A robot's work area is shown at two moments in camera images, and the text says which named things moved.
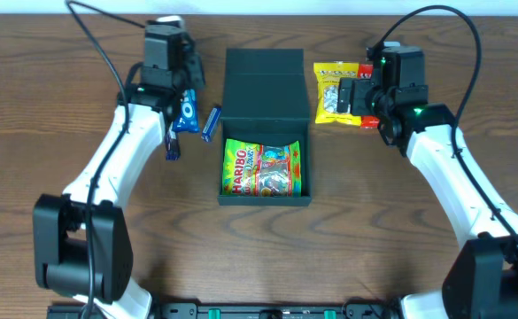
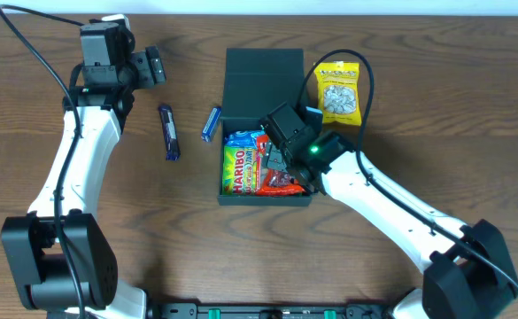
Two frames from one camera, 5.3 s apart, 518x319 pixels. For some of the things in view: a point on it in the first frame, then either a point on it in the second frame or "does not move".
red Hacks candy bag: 365,71 -> 273,182
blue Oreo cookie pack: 188,119 -> 243,139
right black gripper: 346,95 -> 274,159
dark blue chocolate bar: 172,143 does not move
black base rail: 251,310 does not move
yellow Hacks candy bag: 328,74 does not move
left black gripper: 194,71 -> 155,65
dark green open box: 266,103 does not move
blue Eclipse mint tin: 211,125 does not move
